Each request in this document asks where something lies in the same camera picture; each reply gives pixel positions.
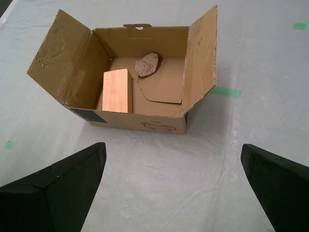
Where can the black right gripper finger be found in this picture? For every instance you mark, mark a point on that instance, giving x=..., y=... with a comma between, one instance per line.
x=48, y=200
x=285, y=191

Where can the light wooden block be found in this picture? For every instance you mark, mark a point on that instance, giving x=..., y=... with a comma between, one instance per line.
x=116, y=91

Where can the brown cardboard box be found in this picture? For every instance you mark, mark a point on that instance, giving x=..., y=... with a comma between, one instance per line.
x=72, y=72

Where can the speckled pinkish rock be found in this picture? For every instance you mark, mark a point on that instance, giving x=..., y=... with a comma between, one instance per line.
x=147, y=64

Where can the tiny pale green tape mark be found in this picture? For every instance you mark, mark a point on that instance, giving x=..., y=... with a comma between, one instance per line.
x=271, y=230

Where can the pale green tape square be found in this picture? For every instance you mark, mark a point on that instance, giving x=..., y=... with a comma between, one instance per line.
x=9, y=144

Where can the pale green tape strip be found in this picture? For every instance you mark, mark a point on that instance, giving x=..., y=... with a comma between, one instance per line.
x=227, y=91

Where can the white plastic table cover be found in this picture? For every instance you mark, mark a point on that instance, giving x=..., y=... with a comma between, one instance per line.
x=169, y=181

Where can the small pale green tape mark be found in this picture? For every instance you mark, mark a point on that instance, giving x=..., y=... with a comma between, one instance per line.
x=300, y=26

